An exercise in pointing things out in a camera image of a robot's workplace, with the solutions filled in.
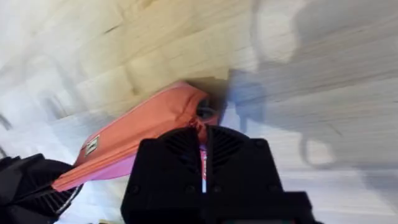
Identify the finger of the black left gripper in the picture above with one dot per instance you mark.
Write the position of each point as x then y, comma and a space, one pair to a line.
51, 200
29, 174

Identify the orange and pink zip bag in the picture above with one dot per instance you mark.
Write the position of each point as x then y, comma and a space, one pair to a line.
136, 137

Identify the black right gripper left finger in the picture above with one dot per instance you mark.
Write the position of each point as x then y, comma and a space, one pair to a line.
164, 174

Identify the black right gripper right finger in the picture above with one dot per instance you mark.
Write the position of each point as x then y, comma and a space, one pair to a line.
242, 168

